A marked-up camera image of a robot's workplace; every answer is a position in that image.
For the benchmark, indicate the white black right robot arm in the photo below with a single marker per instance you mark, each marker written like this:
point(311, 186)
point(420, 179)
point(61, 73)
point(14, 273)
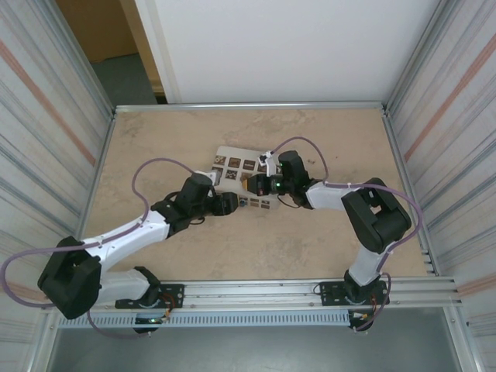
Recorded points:
point(376, 217)

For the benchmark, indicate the aluminium frame post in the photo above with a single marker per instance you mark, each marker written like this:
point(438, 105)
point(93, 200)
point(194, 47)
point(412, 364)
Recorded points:
point(86, 58)
point(415, 58)

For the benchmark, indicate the brown wooden door edge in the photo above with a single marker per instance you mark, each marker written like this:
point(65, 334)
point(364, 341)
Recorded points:
point(153, 77)

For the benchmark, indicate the aluminium frame leg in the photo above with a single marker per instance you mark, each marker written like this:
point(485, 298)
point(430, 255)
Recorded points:
point(461, 345)
point(41, 345)

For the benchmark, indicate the white box with brown squares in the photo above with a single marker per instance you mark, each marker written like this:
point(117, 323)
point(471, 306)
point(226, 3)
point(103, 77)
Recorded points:
point(236, 155)

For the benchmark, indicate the brown cardboard panel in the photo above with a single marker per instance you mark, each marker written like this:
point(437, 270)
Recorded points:
point(100, 27)

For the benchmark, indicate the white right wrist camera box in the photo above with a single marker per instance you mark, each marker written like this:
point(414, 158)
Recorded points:
point(269, 164)

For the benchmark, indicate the wide aluminium mounting rail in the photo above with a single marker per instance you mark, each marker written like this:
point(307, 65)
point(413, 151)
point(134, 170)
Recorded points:
point(252, 294)

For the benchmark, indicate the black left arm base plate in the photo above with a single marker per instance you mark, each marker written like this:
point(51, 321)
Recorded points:
point(174, 290)

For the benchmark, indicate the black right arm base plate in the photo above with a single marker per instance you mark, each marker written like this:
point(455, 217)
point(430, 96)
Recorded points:
point(329, 288)

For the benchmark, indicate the aluminium table side rail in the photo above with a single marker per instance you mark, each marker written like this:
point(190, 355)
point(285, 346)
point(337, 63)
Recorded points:
point(104, 151)
point(400, 155)

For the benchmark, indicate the aluminium table edge rail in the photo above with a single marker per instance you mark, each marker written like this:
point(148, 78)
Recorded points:
point(248, 105)

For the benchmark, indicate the black controller board green light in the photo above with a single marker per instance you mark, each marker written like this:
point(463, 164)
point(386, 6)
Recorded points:
point(149, 321)

